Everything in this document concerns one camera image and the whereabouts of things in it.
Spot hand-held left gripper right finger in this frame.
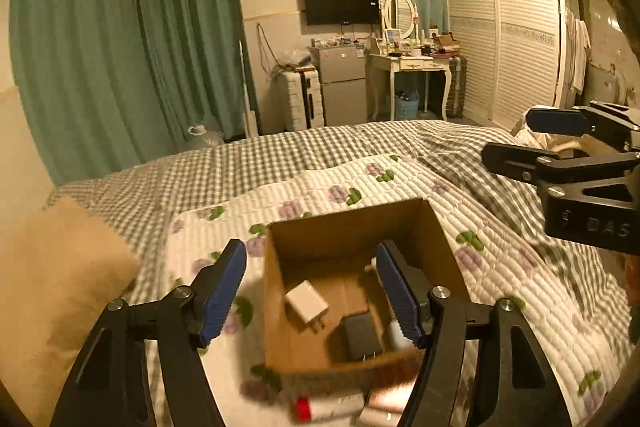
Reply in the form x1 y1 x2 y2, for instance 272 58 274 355
375 240 574 427

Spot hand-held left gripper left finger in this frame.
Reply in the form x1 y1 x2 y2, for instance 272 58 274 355
50 238 248 427

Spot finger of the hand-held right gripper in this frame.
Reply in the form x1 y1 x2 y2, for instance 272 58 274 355
526 100 640 152
481 142 640 208

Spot black charger plug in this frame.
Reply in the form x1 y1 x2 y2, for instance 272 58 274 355
340 312 386 361

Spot white charger plug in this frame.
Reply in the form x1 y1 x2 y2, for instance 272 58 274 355
285 281 330 334

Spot cardboard box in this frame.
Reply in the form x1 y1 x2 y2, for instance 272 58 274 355
262 198 474 392

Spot small white object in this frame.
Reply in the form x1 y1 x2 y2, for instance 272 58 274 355
387 319 417 351

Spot hanging pale clothes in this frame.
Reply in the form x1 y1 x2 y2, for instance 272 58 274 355
564 8 592 96

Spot grey suitcase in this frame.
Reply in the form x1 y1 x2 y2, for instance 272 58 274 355
444 55 469 118

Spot white slatted wardrobe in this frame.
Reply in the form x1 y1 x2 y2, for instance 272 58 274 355
442 0 569 126

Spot blue plastic basket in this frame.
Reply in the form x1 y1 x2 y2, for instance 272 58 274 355
394 89 420 120

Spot grey checked bed blanket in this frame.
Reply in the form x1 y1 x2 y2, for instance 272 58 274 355
46 119 627 303

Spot red and white packet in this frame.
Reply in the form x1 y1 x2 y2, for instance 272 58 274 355
294 394 367 424

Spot brown open box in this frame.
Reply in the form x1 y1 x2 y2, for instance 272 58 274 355
431 32 461 54

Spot white floral quilt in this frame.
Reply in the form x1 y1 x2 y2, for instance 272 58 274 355
150 154 632 427

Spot white dressing table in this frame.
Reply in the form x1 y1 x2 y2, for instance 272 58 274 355
366 51 454 121

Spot clear water jug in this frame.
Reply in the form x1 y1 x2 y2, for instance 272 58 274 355
187 124 226 151

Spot beige pillow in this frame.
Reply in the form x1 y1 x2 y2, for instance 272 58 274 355
0 197 144 419

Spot white oval vanity mirror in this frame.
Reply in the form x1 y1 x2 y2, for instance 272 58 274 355
382 0 419 44

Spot small grey fridge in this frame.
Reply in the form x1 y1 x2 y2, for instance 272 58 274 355
307 45 369 128

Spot white stick vacuum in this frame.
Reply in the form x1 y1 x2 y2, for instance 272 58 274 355
237 39 260 139

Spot white suitcase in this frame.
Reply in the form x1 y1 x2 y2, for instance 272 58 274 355
277 69 325 134

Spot black wall television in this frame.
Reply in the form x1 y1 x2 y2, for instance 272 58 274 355
302 0 380 27

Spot black wall cable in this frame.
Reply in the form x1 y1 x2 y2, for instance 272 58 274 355
256 22 282 78

